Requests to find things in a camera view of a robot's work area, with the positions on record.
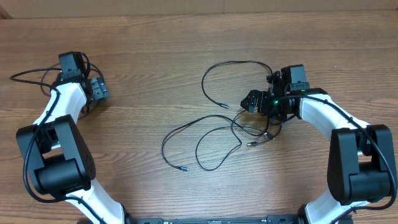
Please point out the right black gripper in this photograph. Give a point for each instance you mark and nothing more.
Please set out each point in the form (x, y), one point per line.
(259, 101)

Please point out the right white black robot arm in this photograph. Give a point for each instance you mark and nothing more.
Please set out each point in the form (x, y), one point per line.
(361, 172)

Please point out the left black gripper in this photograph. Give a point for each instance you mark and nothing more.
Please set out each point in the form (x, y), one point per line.
(99, 89)

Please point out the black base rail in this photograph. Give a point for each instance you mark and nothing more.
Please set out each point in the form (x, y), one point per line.
(270, 219)

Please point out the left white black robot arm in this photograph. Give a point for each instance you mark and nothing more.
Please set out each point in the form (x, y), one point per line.
(58, 166)

